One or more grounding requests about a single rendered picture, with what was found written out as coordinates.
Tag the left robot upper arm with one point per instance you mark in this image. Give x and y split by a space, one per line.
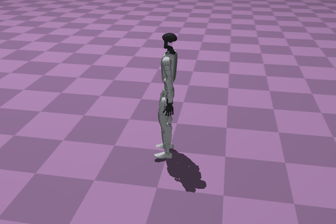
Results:
166 62

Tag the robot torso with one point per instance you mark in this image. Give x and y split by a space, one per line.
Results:
173 69

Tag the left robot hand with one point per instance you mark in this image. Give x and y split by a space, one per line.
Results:
169 108

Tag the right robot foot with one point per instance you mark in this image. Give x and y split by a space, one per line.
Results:
161 145

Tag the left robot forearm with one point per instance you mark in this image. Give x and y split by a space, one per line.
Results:
169 87

